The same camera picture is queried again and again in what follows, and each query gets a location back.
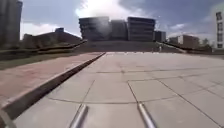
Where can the grass strip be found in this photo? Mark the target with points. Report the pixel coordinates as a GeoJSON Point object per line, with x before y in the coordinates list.
{"type": "Point", "coordinates": [20, 62]}

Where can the robot's own part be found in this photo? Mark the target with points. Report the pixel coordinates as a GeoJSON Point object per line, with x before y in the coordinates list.
{"type": "Point", "coordinates": [146, 116]}
{"type": "Point", "coordinates": [78, 116]}

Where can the red brick path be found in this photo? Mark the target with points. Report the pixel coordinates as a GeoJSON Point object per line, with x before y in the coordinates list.
{"type": "Point", "coordinates": [30, 75]}

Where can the low dark building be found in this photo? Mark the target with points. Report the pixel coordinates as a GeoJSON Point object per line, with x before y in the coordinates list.
{"type": "Point", "coordinates": [50, 39]}

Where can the wide stone stairs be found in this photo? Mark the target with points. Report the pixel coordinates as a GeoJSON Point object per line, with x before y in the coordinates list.
{"type": "Point", "coordinates": [116, 46]}

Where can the grey concrete kerb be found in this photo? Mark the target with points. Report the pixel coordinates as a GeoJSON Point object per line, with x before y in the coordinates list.
{"type": "Point", "coordinates": [43, 88]}

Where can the small dark building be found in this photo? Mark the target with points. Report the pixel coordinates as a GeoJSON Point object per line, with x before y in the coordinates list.
{"type": "Point", "coordinates": [160, 36]}

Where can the low pale building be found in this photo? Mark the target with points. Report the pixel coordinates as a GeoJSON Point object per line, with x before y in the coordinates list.
{"type": "Point", "coordinates": [188, 41]}

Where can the white multi-storey building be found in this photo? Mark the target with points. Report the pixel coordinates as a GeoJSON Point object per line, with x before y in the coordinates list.
{"type": "Point", "coordinates": [219, 30]}

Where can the dark multi-storey building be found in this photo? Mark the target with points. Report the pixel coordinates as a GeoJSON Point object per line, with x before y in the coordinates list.
{"type": "Point", "coordinates": [140, 30]}

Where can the tall grey building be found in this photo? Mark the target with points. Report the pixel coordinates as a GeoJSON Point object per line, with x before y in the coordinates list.
{"type": "Point", "coordinates": [9, 23]}

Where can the dark sloping wall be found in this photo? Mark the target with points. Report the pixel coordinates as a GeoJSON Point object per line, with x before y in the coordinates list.
{"type": "Point", "coordinates": [56, 49]}

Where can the grey concrete slab pavement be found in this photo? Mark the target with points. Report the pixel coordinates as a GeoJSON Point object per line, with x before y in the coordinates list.
{"type": "Point", "coordinates": [133, 76]}

